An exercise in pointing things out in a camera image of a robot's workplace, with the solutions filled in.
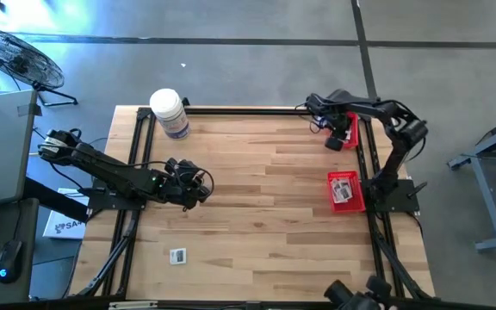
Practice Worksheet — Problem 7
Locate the black floor fan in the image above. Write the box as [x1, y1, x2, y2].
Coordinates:
[0, 27, 79, 108]

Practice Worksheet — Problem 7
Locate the black support bar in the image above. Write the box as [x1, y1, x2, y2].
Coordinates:
[23, 176, 90, 224]

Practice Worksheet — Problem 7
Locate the white cardboard box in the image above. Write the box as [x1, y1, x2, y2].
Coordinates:
[42, 187, 92, 240]

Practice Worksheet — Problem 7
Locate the white metal bracket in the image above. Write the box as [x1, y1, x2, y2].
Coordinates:
[108, 301, 159, 310]

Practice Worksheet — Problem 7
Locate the grey metal table frame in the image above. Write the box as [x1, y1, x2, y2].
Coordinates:
[447, 109, 496, 252]

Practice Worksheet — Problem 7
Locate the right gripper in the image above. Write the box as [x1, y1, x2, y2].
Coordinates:
[305, 91, 359, 152]

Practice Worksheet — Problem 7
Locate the dark grey desk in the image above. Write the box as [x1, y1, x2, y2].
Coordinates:
[0, 200, 40, 305]

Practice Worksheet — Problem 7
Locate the black computer mouse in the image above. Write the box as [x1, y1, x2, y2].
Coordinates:
[0, 239, 24, 285]

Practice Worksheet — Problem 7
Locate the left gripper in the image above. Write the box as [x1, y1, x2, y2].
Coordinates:
[164, 157, 214, 212]

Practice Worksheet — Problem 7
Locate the white wipes canister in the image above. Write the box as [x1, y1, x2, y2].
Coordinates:
[148, 88, 191, 140]

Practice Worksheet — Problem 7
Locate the black left camera cable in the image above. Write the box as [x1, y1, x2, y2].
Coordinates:
[194, 167, 216, 204]

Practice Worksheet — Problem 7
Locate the red plastic basket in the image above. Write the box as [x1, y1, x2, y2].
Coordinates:
[327, 170, 368, 214]
[328, 109, 360, 150]

